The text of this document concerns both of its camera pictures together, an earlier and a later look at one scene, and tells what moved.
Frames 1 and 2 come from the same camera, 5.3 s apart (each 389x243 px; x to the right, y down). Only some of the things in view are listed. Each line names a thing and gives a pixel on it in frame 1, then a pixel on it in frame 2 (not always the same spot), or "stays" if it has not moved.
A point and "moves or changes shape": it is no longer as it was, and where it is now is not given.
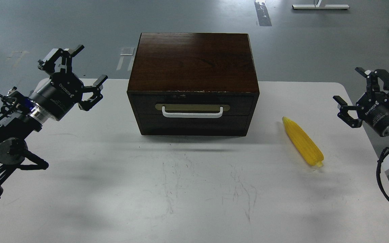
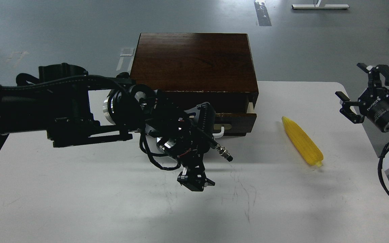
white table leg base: (317, 6) stays
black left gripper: (54, 98) to (189, 143)
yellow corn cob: (305, 144) stays
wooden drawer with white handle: (193, 109) moves or changes shape
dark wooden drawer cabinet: (193, 84) stays
